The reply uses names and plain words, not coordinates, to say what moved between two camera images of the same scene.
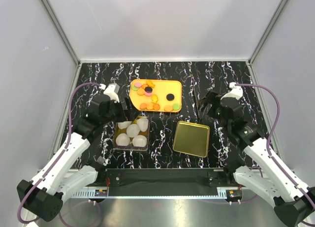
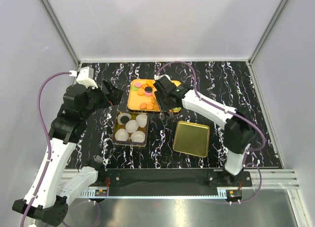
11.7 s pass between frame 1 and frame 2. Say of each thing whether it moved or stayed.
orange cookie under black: stayed
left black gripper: moved
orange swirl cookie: stayed
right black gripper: moved
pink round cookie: stayed
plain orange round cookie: stayed
